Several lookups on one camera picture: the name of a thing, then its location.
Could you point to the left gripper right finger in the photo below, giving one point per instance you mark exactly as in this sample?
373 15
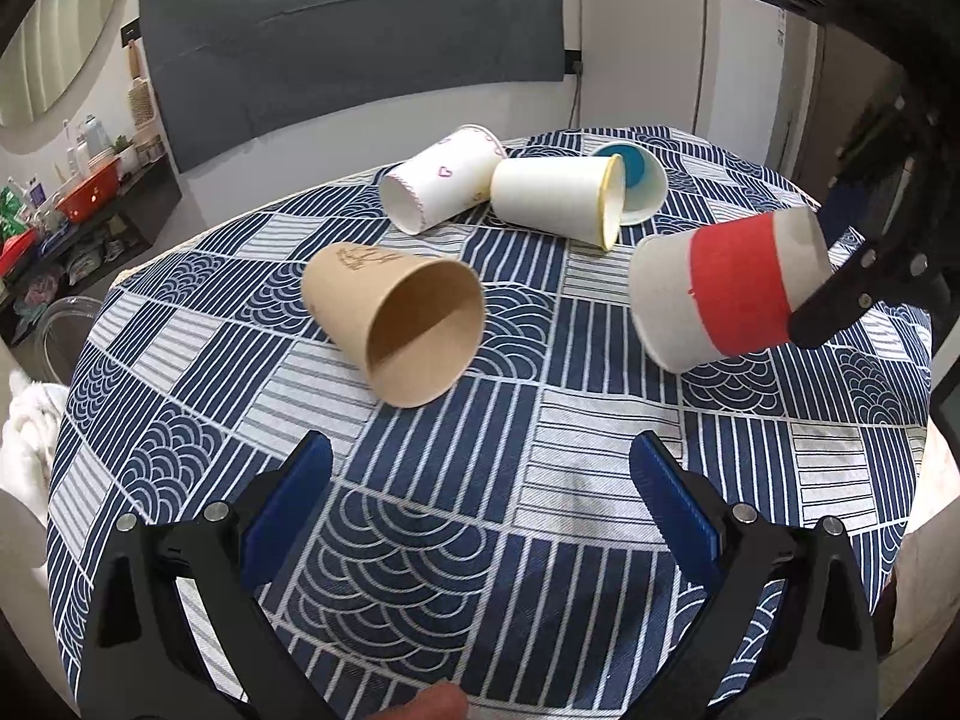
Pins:
818 659

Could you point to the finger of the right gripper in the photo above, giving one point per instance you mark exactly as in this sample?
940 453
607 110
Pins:
876 272
846 205

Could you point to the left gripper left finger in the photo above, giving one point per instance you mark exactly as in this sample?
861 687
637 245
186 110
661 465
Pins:
140 658

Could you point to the red banded white paper cup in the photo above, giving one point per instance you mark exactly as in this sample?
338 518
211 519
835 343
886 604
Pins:
727 289

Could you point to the white cup with yellow rim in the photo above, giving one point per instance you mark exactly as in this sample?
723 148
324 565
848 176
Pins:
574 197

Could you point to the white cup with pink hearts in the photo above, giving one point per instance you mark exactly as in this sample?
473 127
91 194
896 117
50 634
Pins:
440 182

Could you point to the brown kraft paper cup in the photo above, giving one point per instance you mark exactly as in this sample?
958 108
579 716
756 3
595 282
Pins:
411 324

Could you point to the person's left hand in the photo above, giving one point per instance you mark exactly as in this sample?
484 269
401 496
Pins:
441 701

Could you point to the brown door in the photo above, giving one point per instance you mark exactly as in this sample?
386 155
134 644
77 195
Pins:
847 73

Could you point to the white refrigerator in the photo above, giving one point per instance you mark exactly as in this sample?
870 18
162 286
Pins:
711 68

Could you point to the white fluffy blanket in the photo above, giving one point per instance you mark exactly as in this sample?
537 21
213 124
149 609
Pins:
29 438

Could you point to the transparent acrylic chair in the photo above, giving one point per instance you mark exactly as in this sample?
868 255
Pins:
61 334

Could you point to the blue white patterned tablecloth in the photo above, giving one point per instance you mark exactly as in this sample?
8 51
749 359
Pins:
493 537

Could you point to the red plate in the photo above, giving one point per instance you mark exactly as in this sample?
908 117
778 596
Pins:
15 249

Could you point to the red colander bowl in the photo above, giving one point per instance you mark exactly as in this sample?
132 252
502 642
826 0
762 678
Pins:
94 191

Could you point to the dark grey covered television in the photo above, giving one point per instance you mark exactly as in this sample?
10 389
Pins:
227 71

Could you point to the black wall socket with cable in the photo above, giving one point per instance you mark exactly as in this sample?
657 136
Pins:
574 67

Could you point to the black wall shelf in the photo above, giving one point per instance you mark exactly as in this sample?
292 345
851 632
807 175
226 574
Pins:
136 216

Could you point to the oval wall mirror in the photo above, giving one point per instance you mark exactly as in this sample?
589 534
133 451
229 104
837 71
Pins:
46 52

